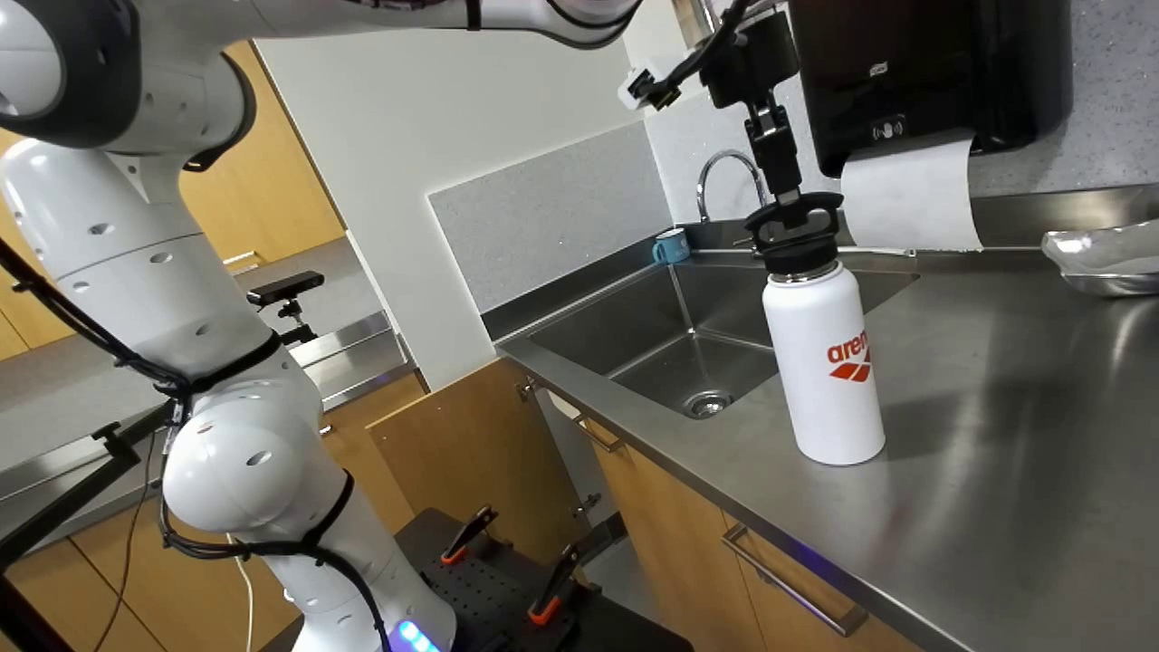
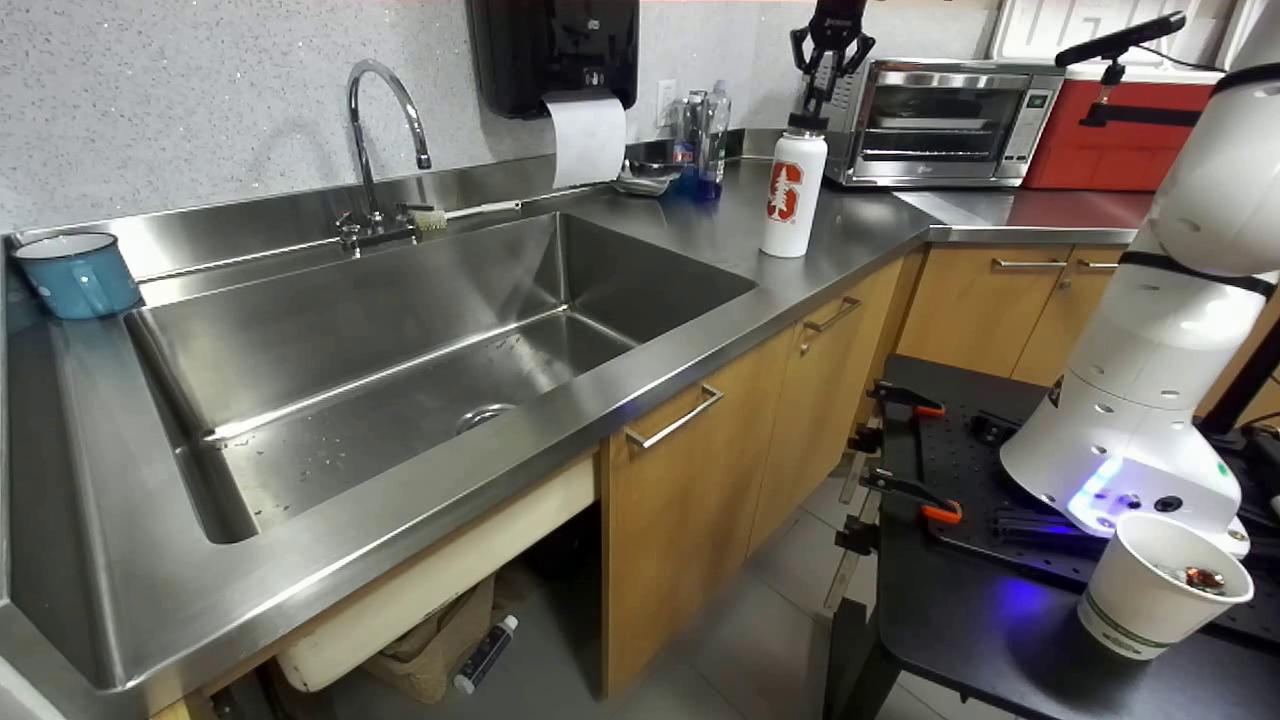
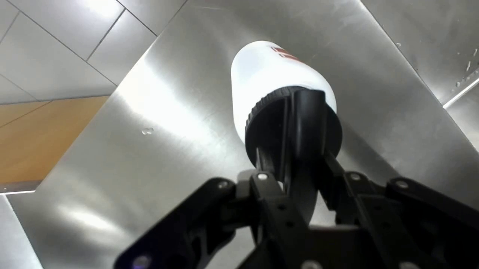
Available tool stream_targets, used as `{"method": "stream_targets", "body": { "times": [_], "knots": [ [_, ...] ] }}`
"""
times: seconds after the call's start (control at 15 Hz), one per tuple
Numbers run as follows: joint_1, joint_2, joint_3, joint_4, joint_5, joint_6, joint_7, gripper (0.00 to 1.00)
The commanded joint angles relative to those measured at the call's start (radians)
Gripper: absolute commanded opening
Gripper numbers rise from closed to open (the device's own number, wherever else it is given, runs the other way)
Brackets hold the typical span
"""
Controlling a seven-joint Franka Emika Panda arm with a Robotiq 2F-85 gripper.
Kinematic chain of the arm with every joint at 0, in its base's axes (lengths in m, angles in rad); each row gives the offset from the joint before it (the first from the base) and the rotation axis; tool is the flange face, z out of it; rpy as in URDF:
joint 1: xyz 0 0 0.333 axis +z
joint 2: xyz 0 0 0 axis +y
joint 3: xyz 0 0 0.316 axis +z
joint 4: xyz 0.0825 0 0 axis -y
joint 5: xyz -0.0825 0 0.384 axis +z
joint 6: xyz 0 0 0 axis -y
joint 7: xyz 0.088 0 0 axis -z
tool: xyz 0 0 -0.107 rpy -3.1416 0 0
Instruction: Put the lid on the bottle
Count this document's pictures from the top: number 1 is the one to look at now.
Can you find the chrome sink faucet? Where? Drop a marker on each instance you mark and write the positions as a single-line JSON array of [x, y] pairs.
[[724, 193]]

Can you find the white paper towel sheet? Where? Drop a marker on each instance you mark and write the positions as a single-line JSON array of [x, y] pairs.
[[911, 201]]

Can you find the black bottle lid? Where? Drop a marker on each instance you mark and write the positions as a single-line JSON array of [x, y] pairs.
[[797, 237]]

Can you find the right black orange clamp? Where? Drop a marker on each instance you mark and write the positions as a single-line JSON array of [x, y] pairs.
[[562, 575]]

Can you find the white metal water bottle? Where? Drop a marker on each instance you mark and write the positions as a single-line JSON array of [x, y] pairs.
[[822, 360]]

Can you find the left black orange clamp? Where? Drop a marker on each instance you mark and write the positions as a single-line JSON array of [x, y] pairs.
[[471, 539]]

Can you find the black perforated robot table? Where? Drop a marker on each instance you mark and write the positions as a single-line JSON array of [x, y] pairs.
[[492, 587]]

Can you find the black orange clamp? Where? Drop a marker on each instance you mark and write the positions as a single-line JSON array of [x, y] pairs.
[[562, 575], [471, 539]]

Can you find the black paper towel dispenser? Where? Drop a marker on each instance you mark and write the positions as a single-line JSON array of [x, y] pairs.
[[887, 69]]

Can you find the wooden cabinet drawer handle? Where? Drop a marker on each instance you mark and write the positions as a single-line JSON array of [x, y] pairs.
[[841, 624]]

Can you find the silver metal bowl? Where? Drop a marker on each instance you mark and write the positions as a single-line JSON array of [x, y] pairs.
[[1108, 261]]

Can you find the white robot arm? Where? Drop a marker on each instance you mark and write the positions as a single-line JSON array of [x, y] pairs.
[[245, 461]]

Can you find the black camera on stand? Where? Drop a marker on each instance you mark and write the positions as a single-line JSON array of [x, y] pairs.
[[285, 300]]

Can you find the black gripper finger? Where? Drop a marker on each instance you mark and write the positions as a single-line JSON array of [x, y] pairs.
[[790, 172], [768, 159]]

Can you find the stainless steel sink basin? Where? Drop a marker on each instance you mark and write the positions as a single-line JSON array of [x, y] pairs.
[[684, 335]]

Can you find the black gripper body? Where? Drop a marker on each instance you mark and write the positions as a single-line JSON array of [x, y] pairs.
[[746, 65]]

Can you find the upper wooden wall cabinets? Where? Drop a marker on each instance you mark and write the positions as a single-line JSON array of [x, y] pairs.
[[265, 182]]

